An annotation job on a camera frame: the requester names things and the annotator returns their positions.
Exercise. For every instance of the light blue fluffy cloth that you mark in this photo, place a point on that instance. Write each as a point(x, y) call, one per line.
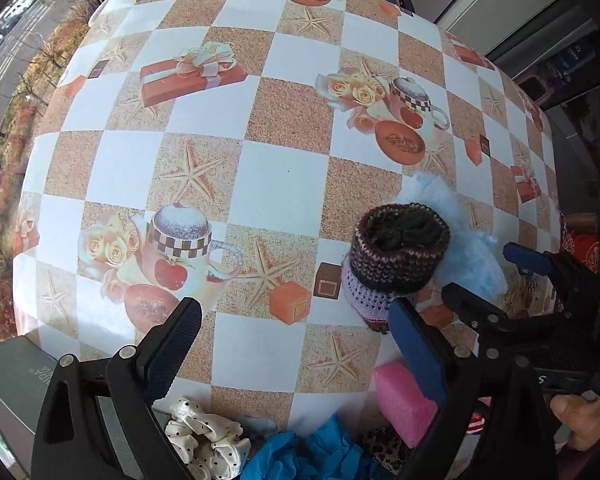
point(467, 250)

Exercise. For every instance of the leopard print scrunchie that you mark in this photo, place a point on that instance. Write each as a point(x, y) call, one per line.
point(385, 447)

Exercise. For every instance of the pink foam sponge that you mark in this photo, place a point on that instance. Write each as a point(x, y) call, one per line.
point(400, 400)

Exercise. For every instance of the white cabinet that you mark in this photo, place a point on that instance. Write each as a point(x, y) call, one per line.
point(480, 5)

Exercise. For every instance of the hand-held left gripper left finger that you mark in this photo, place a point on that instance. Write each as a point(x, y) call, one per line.
point(167, 360)

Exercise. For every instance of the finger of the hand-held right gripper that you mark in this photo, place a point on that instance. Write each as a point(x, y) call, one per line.
point(472, 305)
point(527, 258)

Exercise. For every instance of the pink plastic stool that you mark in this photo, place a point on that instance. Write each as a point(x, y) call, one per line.
point(537, 87)

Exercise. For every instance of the person's right hand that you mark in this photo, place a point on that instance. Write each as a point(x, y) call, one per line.
point(580, 425)

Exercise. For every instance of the grey storage box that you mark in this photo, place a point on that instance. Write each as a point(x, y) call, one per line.
point(10, 375)

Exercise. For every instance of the checkered printed tablecloth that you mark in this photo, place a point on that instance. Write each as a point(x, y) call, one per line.
point(280, 160)

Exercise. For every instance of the red white striped cloth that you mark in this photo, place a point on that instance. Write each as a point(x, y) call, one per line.
point(476, 422)

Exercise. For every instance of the red chair cushion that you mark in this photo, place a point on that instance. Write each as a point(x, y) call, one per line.
point(582, 249)

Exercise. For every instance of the white polka-dot scrunchie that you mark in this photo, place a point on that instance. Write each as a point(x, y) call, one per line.
point(205, 440)

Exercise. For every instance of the wooden chair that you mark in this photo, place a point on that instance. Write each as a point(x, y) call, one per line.
point(580, 220)

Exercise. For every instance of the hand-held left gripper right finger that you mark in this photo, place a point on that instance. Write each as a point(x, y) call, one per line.
point(420, 355)

